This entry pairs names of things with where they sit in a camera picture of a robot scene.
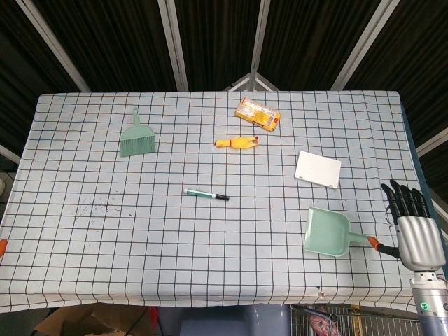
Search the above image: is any green plastic dustpan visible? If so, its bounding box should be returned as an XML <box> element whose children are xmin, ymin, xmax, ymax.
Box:
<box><xmin>302</xmin><ymin>206</ymin><xmax>372</xmax><ymax>258</ymax></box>

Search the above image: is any metal wire basket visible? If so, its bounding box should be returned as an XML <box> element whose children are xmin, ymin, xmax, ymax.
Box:
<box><xmin>290</xmin><ymin>303</ymin><xmax>423</xmax><ymax>336</ymax></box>

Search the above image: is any white flat hinged case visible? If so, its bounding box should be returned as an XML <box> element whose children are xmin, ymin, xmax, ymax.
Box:
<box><xmin>294</xmin><ymin>150</ymin><xmax>342</xmax><ymax>190</ymax></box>

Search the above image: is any green hand broom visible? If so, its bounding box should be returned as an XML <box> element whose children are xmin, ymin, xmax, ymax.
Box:
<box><xmin>119</xmin><ymin>107</ymin><xmax>157</xmax><ymax>158</ymax></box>

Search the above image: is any brown cardboard box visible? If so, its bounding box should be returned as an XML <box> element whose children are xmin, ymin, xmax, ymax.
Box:
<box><xmin>33</xmin><ymin>303</ymin><xmax>155</xmax><ymax>336</ymax></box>

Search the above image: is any white metal frame post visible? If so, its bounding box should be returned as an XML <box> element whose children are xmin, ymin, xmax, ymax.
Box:
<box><xmin>157</xmin><ymin>0</ymin><xmax>190</xmax><ymax>92</ymax></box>
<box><xmin>244</xmin><ymin>0</ymin><xmax>272</xmax><ymax>92</ymax></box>
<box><xmin>24</xmin><ymin>0</ymin><xmax>91</xmax><ymax>93</ymax></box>
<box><xmin>330</xmin><ymin>0</ymin><xmax>402</xmax><ymax>91</ymax></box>

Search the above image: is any yellow rubber chicken toy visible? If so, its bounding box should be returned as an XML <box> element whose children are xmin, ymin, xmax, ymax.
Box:
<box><xmin>214</xmin><ymin>135</ymin><xmax>260</xmax><ymax>151</ymax></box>

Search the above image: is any white green marker body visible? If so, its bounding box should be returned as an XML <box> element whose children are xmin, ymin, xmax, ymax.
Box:
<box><xmin>183</xmin><ymin>188</ymin><xmax>217</xmax><ymax>200</ymax></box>

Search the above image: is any white black checkered tablecloth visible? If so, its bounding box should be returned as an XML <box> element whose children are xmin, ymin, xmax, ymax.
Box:
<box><xmin>0</xmin><ymin>91</ymin><xmax>424</xmax><ymax>313</ymax></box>

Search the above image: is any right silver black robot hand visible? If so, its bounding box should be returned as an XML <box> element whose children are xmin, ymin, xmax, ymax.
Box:
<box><xmin>367</xmin><ymin>179</ymin><xmax>447</xmax><ymax>272</ymax></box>

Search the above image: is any blue-grey robot torso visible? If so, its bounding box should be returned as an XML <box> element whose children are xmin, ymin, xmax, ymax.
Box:
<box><xmin>178</xmin><ymin>304</ymin><xmax>291</xmax><ymax>336</ymax></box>

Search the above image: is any yellow snack package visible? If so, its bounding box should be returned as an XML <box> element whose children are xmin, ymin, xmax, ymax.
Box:
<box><xmin>234</xmin><ymin>97</ymin><xmax>282</xmax><ymax>132</ymax></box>

